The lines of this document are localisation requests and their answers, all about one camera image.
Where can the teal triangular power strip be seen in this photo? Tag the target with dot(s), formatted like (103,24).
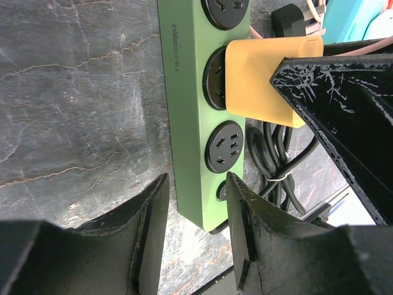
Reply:
(349,21)

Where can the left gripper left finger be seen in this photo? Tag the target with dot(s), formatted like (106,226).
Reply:
(119,252)

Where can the yellow usb charger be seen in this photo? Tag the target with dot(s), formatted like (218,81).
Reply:
(249,66)

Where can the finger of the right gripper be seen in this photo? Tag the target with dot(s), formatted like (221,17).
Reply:
(339,48)
(347,102)

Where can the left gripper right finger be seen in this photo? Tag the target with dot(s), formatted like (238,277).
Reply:
(366,255)

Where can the green power strip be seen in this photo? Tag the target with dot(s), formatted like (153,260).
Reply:
(207,141)

